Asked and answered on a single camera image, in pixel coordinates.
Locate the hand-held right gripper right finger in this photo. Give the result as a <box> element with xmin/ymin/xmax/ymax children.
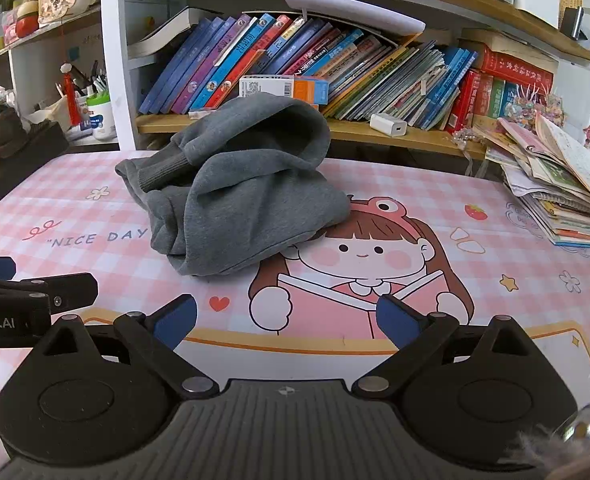
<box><xmin>352</xmin><ymin>294</ymin><xmax>540</xmax><ymax>401</ymax></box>

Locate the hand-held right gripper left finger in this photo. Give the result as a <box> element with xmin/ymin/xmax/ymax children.
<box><xmin>35</xmin><ymin>294</ymin><xmax>220</xmax><ymax>401</ymax></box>

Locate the grey sweatshirt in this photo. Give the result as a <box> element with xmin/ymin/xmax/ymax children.
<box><xmin>115</xmin><ymin>94</ymin><xmax>352</xmax><ymax>277</ymax></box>

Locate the pink checked cartoon desk mat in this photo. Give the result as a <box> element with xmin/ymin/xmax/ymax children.
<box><xmin>0</xmin><ymin>149</ymin><xmax>590</xmax><ymax>461</ymax></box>

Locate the black bag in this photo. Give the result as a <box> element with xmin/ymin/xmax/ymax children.
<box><xmin>0</xmin><ymin>120</ymin><xmax>70</xmax><ymax>223</ymax></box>

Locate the crumpled white paper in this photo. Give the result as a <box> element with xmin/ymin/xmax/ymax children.
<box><xmin>25</xmin><ymin>97</ymin><xmax>73</xmax><ymax>133</ymax></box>

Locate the white tub with green rim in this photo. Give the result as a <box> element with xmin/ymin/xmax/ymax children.
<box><xmin>86</xmin><ymin>92</ymin><xmax>118</xmax><ymax>142</ymax></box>

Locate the red tassel ornament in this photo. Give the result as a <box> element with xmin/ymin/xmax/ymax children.
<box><xmin>60</xmin><ymin>62</ymin><xmax>83</xmax><ymax>126</ymax></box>

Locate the white charger plug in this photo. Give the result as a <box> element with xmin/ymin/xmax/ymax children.
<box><xmin>370</xmin><ymin>113</ymin><xmax>408</xmax><ymax>138</ymax></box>

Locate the furry sleeve cuff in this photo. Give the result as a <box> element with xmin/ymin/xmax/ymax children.
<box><xmin>500</xmin><ymin>400</ymin><xmax>590</xmax><ymax>480</ymax></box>

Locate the bunch of pens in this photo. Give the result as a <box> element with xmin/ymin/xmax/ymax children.
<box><xmin>70</xmin><ymin>60</ymin><xmax>110</xmax><ymax>98</ymax></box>

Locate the pile of booklets and papers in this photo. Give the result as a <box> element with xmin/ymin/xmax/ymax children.
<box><xmin>472</xmin><ymin>110</ymin><xmax>590</xmax><ymax>251</ymax></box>

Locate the white and wooden bookshelf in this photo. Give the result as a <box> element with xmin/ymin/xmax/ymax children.
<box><xmin>0</xmin><ymin>0</ymin><xmax>590</xmax><ymax>161</ymax></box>

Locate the orange white carton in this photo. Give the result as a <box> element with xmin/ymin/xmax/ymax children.
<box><xmin>239</xmin><ymin>75</ymin><xmax>330</xmax><ymax>106</ymax></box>

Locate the sparkly beaded crown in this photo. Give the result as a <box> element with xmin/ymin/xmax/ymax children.
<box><xmin>505</xmin><ymin>85</ymin><xmax>566</xmax><ymax>121</ymax></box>

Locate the thick white-paged book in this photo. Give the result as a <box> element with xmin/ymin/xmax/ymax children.
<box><xmin>127</xmin><ymin>7</ymin><xmax>210</xmax><ymax>60</ymax></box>

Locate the row of leaning books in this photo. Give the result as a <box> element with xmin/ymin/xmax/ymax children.
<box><xmin>139</xmin><ymin>10</ymin><xmax>556</xmax><ymax>133</ymax></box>

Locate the white flat board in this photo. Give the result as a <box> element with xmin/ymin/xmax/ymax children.
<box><xmin>281</xmin><ymin>0</ymin><xmax>426</xmax><ymax>36</ymax></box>

